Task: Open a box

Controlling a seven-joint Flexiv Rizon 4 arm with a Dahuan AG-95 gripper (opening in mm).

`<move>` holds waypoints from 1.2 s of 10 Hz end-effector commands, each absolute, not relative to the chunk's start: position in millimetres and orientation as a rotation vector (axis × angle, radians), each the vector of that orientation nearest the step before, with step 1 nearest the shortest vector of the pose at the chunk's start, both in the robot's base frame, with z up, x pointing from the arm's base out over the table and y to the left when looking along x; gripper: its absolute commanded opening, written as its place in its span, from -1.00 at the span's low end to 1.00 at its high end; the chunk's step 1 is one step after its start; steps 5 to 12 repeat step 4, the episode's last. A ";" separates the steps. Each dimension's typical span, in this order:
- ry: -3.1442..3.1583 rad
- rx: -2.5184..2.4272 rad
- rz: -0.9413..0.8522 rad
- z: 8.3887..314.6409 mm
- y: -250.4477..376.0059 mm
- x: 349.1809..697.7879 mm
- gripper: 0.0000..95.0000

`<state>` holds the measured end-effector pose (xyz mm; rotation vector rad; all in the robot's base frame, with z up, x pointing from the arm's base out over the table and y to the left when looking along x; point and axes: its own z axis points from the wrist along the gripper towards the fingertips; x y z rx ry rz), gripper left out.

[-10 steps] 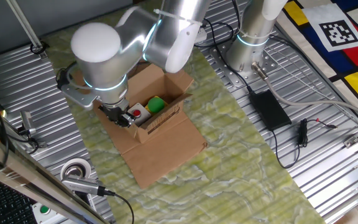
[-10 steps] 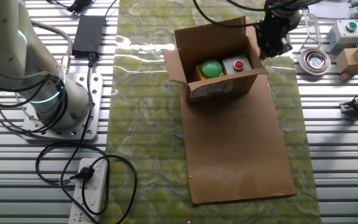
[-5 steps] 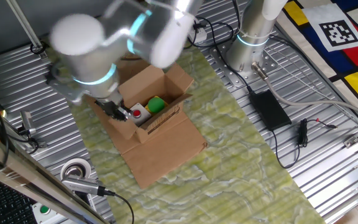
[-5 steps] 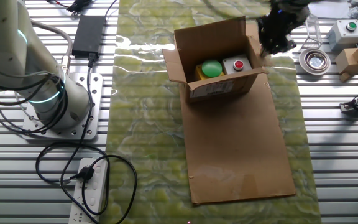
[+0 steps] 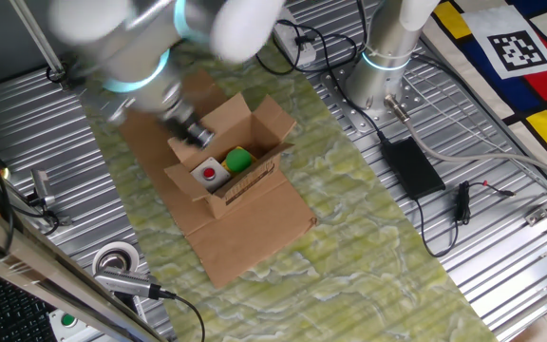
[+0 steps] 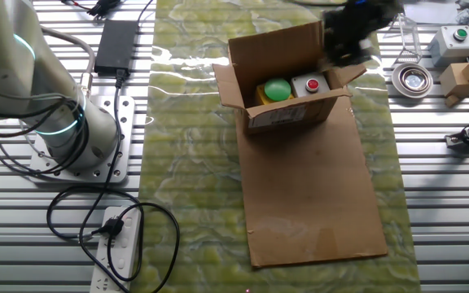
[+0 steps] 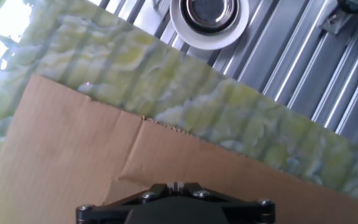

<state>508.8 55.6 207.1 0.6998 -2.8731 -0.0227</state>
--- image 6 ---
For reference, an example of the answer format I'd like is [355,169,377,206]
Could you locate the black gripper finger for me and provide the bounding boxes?
[322,36,352,68]
[348,34,377,66]

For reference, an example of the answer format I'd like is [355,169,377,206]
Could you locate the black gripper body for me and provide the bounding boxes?
[322,0,405,44]

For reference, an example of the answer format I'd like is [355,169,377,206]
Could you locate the brown cardboard box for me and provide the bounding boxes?
[212,20,368,135]

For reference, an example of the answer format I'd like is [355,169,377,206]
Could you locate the grey box red button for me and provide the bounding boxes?
[290,72,331,98]

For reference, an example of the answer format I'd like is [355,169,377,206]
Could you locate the green mushroom button yellow box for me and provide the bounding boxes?
[255,77,295,106]

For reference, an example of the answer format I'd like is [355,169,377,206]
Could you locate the grey box green button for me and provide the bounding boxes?
[427,24,469,68]

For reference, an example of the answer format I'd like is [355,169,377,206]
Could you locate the small cardboard box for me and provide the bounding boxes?
[439,60,469,109]

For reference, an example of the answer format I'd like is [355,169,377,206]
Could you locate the open cardboard box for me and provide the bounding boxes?
[130,0,423,293]

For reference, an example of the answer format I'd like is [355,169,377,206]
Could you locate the clear plastic stand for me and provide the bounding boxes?
[388,14,423,66]

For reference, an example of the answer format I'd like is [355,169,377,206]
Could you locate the round steel bowl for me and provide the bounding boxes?
[391,62,435,100]

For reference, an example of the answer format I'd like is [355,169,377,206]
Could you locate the grey paper sheet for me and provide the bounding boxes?
[403,0,462,25]

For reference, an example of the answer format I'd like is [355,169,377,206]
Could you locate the flat brown cardboard sheet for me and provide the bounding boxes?
[236,60,389,269]

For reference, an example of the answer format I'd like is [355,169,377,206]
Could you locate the black power adapter brick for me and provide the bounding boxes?
[94,19,140,78]

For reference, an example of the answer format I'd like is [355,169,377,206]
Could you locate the white power strip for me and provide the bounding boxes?
[89,205,144,293]

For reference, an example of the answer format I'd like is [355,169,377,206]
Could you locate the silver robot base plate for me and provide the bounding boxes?
[28,95,136,184]

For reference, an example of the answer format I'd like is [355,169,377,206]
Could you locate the black adapter mains cord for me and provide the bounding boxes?
[77,68,146,293]

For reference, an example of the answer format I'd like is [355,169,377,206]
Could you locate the bundled thin black adapter cable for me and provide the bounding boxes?
[61,0,156,24]

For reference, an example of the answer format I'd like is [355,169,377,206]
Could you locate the grey robot cable with connector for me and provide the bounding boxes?
[41,26,97,98]

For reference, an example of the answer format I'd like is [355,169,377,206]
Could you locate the black looped robot cables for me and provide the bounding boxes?
[0,91,91,178]

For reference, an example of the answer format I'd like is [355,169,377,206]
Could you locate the black plugged power cord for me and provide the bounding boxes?
[46,186,181,293]

